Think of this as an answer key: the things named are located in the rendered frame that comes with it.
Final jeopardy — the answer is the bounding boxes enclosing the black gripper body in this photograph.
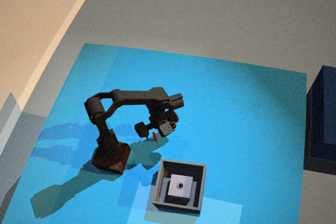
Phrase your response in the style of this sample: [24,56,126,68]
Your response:
[134,110,179,138]

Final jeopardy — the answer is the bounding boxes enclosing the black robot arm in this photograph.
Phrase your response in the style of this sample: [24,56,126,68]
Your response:
[84,87,184,160]

